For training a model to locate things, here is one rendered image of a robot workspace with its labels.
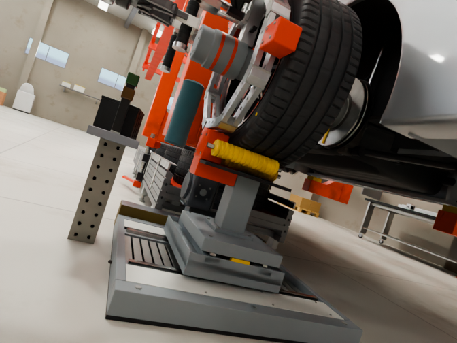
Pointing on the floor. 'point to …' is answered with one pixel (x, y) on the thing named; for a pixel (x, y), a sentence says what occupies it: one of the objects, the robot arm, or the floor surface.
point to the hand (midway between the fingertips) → (186, 22)
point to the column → (96, 191)
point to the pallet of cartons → (305, 205)
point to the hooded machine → (24, 99)
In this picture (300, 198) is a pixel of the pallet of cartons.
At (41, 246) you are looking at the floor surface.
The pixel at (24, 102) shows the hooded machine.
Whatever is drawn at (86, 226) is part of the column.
